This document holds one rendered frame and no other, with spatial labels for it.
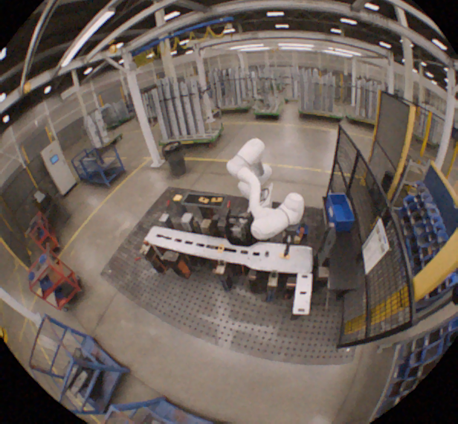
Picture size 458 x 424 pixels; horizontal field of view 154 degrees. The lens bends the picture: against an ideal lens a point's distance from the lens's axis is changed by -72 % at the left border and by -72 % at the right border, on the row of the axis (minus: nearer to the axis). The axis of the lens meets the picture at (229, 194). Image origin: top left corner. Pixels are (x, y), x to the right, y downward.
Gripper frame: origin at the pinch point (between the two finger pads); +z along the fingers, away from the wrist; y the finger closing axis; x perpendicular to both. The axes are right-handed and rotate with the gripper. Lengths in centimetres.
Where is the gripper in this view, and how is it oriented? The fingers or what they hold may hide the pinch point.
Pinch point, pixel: (286, 245)
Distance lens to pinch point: 119.2
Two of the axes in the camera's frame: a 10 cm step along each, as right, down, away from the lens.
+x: 9.6, 0.7, -2.9
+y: -2.6, 6.5, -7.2
